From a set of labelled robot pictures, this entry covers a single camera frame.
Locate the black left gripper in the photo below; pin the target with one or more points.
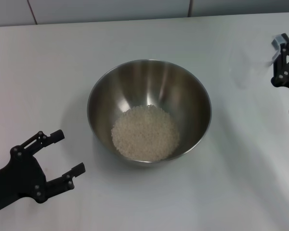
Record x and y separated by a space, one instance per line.
21 180

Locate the clear plastic measuring cup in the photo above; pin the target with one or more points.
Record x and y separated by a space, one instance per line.
248 72

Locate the white rice grains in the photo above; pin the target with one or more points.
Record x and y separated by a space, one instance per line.
144 134

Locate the stainless steel mixing bowl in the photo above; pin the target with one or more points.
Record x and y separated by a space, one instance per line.
147 84

